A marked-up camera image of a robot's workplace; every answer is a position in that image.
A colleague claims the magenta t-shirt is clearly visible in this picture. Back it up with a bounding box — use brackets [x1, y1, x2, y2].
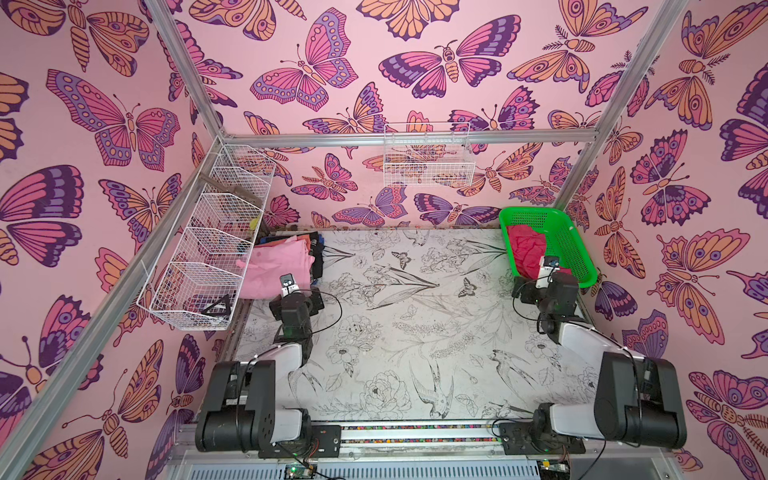
[506, 225, 571, 281]

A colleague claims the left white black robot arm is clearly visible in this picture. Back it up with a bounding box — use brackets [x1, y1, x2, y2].
[194, 274, 341, 463]

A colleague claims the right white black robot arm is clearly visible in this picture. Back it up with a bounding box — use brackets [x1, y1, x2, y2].
[491, 256, 687, 455]

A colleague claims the folded light pink t-shirt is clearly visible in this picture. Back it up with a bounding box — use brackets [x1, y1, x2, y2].
[240, 235, 314, 300]

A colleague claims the green plastic basket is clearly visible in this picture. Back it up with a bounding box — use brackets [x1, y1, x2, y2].
[499, 206, 597, 288]

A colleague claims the black triangle object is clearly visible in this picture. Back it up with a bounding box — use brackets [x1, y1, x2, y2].
[201, 294, 232, 318]

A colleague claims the left green circuit board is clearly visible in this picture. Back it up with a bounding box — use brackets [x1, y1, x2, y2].
[283, 463, 316, 480]

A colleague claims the green circuit board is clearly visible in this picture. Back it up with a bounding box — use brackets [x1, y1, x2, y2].
[537, 460, 571, 480]
[283, 463, 316, 480]

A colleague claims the right green circuit board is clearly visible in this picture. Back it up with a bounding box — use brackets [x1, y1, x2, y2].
[537, 460, 571, 480]

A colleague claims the long white wire basket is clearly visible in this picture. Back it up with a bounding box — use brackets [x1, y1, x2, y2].
[137, 145, 277, 331]

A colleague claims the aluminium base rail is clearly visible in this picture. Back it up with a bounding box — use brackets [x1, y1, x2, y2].
[165, 420, 684, 479]

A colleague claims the small white wire basket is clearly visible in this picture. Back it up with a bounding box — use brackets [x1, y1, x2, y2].
[381, 122, 476, 189]

